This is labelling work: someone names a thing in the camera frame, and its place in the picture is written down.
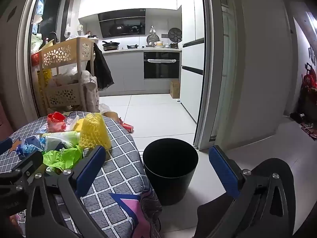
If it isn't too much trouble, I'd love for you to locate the black built-in oven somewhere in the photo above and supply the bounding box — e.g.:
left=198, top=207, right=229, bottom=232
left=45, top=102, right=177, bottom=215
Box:
left=143, top=51, right=180, bottom=80

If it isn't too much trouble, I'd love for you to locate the bagged bread loaf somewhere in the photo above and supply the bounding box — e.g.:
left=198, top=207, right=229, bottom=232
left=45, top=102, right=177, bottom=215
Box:
left=99, top=103, right=119, bottom=120

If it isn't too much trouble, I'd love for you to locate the black trash bin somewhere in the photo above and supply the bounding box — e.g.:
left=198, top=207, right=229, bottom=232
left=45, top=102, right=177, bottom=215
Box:
left=143, top=138, right=199, bottom=206

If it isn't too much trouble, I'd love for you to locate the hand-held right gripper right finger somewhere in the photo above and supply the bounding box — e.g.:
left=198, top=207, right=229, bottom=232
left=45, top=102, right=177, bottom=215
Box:
left=208, top=145, right=291, bottom=238

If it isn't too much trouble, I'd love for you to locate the red box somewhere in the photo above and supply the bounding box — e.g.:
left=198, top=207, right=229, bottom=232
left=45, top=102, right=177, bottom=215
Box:
left=119, top=118, right=135, bottom=132

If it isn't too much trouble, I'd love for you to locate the black wok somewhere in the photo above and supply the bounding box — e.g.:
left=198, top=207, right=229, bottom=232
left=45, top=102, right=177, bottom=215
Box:
left=102, top=40, right=120, bottom=51

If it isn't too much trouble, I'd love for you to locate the black range hood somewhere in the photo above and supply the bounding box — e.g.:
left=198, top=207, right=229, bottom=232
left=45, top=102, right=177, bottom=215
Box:
left=97, top=9, right=146, bottom=39

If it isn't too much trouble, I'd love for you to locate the grey checkered tablecloth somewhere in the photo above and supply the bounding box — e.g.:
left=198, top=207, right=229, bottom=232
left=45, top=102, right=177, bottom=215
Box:
left=0, top=110, right=162, bottom=238

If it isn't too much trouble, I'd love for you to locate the pale pink cloth bag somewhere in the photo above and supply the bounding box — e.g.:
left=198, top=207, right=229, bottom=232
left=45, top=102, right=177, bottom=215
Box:
left=79, top=70, right=101, bottom=113

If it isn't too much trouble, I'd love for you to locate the cardboard box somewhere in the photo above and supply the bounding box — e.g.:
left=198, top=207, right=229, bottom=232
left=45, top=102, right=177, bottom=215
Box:
left=170, top=80, right=181, bottom=99

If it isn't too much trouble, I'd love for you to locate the yellow sponge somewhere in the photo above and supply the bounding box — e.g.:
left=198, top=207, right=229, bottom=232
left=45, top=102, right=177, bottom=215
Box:
left=73, top=118, right=86, bottom=132

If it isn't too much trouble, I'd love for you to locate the black hanging cloth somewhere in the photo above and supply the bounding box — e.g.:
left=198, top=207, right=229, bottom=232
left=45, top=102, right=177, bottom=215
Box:
left=85, top=43, right=115, bottom=91

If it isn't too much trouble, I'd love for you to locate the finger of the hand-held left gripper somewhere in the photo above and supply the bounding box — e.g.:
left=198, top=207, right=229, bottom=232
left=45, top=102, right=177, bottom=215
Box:
left=0, top=151, right=44, bottom=191
left=0, top=137, right=13, bottom=155

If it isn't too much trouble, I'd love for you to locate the white refrigerator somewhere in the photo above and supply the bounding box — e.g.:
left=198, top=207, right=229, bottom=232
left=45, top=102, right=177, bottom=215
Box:
left=180, top=38, right=206, bottom=124

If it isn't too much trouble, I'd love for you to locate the grey kitchen cabinet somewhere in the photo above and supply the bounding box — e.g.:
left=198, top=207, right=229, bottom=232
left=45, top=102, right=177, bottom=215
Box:
left=99, top=48, right=182, bottom=97

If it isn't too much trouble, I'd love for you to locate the yellow mesh bag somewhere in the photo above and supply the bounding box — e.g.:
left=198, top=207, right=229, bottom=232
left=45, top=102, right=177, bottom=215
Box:
left=37, top=69, right=52, bottom=107

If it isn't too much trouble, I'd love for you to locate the yellow foam net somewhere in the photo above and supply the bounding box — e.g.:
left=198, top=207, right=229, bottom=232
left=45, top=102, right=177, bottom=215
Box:
left=79, top=113, right=112, bottom=152

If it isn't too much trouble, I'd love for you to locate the round steamer rack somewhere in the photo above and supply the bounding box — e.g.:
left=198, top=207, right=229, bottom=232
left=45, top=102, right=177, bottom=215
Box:
left=168, top=27, right=182, bottom=42

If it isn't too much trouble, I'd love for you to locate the green white bottle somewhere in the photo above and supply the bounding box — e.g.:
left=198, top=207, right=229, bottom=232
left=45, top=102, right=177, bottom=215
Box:
left=42, top=131, right=81, bottom=152

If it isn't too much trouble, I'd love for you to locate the blue wrapper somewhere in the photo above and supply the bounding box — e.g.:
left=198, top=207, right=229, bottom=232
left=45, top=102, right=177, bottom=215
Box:
left=16, top=136, right=46, bottom=159

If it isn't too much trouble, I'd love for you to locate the round pot lid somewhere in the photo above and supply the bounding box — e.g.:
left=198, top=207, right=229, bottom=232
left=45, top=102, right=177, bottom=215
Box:
left=147, top=26, right=160, bottom=47

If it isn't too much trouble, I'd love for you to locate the red bag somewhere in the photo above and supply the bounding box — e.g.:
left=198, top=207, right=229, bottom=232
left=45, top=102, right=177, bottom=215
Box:
left=301, top=68, right=317, bottom=90

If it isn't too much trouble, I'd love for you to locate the cream plastic storage rack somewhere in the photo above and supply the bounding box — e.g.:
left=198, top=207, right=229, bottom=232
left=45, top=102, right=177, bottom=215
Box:
left=37, top=37, right=96, bottom=113

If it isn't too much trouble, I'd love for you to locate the white paper tissue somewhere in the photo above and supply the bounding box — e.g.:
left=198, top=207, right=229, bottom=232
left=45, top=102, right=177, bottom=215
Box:
left=64, top=115, right=80, bottom=132

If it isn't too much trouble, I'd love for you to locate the white plastic bag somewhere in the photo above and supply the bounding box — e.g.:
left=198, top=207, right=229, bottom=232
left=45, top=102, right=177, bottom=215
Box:
left=48, top=66, right=83, bottom=87

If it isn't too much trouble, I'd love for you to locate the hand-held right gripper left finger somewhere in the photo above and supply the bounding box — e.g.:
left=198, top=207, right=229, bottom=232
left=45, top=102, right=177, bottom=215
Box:
left=26, top=145, right=107, bottom=238

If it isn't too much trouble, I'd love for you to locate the red wrapper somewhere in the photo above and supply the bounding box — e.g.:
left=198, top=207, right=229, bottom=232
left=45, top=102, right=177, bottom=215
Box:
left=47, top=112, right=67, bottom=132

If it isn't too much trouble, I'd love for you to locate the green plastic bag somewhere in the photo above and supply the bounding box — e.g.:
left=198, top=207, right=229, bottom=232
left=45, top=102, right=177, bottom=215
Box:
left=43, top=146, right=83, bottom=173

